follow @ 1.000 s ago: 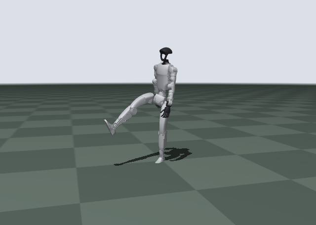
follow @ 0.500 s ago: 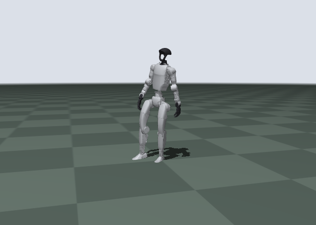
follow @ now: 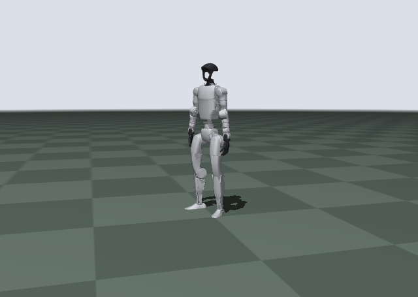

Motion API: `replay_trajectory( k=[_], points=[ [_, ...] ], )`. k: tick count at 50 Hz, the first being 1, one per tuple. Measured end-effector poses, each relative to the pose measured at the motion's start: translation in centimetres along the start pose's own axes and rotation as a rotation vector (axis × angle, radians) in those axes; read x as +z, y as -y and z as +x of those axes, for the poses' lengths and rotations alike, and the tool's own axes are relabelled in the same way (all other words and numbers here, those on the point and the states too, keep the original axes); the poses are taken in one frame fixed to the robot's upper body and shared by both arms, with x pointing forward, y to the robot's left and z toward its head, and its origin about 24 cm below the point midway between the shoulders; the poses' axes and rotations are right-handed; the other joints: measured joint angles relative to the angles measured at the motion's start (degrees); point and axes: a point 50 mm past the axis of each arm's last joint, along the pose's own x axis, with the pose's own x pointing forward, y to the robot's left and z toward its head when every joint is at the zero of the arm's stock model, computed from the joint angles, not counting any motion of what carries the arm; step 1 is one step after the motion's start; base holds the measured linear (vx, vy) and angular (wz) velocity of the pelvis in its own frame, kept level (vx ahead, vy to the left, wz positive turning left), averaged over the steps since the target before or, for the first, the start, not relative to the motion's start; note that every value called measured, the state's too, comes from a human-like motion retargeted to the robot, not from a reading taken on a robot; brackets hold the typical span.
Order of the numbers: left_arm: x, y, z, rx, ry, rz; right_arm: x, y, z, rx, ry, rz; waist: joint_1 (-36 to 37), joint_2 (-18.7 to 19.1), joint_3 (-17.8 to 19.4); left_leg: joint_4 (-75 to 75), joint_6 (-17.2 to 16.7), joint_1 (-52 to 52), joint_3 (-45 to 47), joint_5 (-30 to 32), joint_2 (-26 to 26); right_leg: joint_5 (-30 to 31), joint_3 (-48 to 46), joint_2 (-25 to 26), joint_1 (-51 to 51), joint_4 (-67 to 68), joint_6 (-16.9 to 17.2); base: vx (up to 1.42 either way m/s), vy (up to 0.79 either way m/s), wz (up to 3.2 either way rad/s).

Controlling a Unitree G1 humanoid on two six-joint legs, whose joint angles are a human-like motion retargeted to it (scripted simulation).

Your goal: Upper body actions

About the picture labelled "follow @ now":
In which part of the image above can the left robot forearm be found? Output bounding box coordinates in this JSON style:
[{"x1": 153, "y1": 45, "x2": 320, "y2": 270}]
[{"x1": 221, "y1": 110, "x2": 231, "y2": 139}]

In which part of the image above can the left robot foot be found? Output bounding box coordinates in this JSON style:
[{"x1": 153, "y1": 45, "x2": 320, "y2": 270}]
[{"x1": 211, "y1": 209, "x2": 225, "y2": 218}]

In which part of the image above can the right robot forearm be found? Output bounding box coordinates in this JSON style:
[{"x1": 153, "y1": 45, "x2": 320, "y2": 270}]
[{"x1": 188, "y1": 113, "x2": 197, "y2": 133}]

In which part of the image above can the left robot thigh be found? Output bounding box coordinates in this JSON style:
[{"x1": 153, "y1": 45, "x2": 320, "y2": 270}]
[{"x1": 210, "y1": 133, "x2": 225, "y2": 180}]

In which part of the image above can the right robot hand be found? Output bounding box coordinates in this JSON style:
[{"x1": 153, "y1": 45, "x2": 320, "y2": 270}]
[{"x1": 188, "y1": 129, "x2": 195, "y2": 147}]

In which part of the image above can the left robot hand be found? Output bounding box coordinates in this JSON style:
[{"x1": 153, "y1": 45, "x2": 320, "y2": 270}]
[{"x1": 220, "y1": 134, "x2": 230, "y2": 156}]

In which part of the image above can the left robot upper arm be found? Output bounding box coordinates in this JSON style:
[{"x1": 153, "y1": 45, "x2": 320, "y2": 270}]
[{"x1": 215, "y1": 87, "x2": 227, "y2": 118}]

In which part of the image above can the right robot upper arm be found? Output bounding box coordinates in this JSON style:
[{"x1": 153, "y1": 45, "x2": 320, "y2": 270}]
[{"x1": 189, "y1": 87, "x2": 199, "y2": 116}]

